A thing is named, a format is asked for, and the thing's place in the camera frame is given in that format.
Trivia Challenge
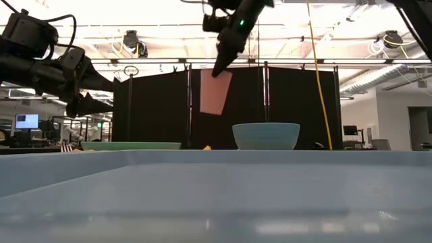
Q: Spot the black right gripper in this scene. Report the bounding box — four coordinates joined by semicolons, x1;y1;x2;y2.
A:
211;0;275;78

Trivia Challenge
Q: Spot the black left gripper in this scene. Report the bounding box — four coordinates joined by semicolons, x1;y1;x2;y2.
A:
33;46;114;118

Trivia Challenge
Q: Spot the pink ribbed cup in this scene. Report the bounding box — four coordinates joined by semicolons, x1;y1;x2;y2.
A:
198;69;234;116

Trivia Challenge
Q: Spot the teal plate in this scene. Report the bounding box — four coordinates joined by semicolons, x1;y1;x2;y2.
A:
80;141;182;151

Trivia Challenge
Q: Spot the light blue bowl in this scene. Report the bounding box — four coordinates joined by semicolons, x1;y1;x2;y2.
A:
232;121;301;151

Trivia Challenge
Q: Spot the blue plastic tray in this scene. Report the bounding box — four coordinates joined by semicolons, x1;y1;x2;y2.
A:
0;149;432;243

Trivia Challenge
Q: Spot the background robot workstation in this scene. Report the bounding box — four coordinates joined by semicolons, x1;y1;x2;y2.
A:
50;115;113;144

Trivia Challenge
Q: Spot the black partition screen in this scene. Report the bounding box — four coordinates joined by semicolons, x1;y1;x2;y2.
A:
112;65;342;151

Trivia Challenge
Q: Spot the lit computer monitor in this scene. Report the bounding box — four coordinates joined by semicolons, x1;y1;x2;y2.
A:
15;113;40;130

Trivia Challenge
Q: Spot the grey box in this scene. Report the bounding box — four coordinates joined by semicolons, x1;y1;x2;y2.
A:
371;138;392;151

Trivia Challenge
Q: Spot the black ring-topped pole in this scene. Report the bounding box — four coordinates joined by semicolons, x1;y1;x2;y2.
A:
123;65;140;142

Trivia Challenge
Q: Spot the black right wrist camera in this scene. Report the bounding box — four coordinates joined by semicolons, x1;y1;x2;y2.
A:
202;13;234;34

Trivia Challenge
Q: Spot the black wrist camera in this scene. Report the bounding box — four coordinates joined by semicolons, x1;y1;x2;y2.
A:
1;9;59;59
202;13;234;34

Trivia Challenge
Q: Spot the long white ceiling rail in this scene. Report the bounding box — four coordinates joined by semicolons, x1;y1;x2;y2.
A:
90;57;432;65

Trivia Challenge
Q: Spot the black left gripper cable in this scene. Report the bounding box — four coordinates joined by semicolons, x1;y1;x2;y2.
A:
43;13;78;63

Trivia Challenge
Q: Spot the black ceiling cable reel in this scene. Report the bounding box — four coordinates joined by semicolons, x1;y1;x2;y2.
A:
122;29;149;59
383;30;404;50

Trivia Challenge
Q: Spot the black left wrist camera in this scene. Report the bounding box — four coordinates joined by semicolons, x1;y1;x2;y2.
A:
1;9;59;59

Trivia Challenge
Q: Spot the yellow hanging cable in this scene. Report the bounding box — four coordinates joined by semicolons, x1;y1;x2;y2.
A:
306;0;334;151

